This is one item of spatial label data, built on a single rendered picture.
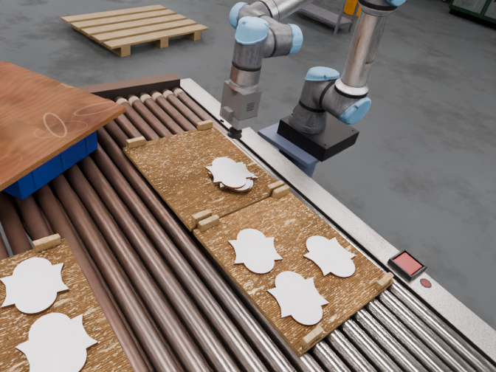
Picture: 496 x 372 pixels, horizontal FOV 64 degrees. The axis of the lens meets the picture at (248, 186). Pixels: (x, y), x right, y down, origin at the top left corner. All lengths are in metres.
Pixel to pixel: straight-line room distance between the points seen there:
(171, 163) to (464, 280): 2.00
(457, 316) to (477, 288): 1.59
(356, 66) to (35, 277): 1.08
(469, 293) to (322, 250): 1.71
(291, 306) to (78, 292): 0.47
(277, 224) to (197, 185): 0.27
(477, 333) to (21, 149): 1.23
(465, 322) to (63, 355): 0.92
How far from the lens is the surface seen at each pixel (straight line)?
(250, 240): 1.04
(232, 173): 1.20
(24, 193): 1.19
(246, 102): 1.03
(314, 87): 1.49
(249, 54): 0.99
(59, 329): 0.89
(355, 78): 1.39
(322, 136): 1.57
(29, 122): 1.29
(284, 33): 1.05
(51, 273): 0.98
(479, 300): 2.70
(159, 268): 0.99
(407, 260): 1.19
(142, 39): 4.50
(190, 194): 1.16
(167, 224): 1.10
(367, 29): 1.32
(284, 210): 1.16
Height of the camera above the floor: 1.70
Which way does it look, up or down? 39 degrees down
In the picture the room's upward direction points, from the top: 12 degrees clockwise
